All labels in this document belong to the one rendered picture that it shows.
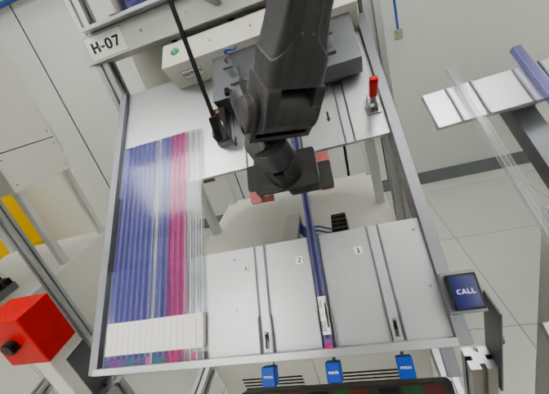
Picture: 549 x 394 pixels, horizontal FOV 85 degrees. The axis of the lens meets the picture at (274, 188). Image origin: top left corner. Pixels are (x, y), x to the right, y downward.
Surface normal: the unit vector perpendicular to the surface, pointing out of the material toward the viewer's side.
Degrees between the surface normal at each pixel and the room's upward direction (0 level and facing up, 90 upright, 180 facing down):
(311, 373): 90
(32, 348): 90
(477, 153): 90
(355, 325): 44
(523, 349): 0
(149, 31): 90
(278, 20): 74
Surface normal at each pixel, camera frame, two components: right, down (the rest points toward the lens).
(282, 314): -0.29, -0.35
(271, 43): -0.85, 0.06
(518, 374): -0.29, -0.89
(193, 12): -0.13, 0.41
